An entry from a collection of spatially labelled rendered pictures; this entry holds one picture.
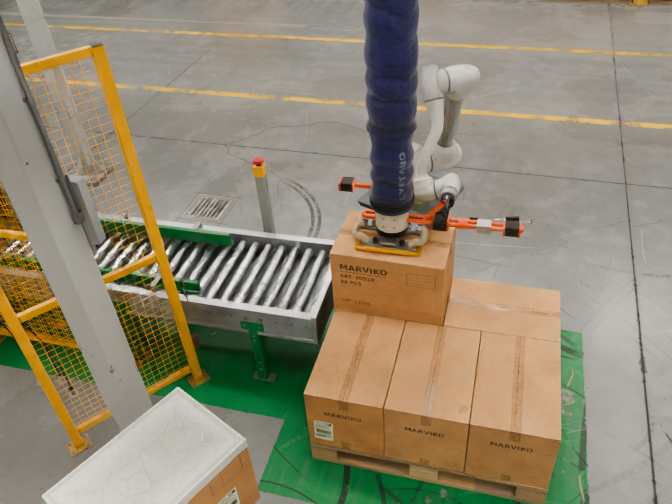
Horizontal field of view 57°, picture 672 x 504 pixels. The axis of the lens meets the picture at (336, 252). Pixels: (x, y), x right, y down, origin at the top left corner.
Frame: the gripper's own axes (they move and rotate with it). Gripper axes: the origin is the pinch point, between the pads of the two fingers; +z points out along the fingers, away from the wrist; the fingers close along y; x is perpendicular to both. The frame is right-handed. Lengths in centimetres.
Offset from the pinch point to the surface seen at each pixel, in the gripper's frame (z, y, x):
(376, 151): 9, -43, 32
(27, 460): 115, 108, 211
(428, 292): 20.7, 30.8, 3.6
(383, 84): 11, -77, 27
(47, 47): -164, -15, 342
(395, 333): 31, 54, 19
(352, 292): 19, 39, 45
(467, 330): 21, 54, -18
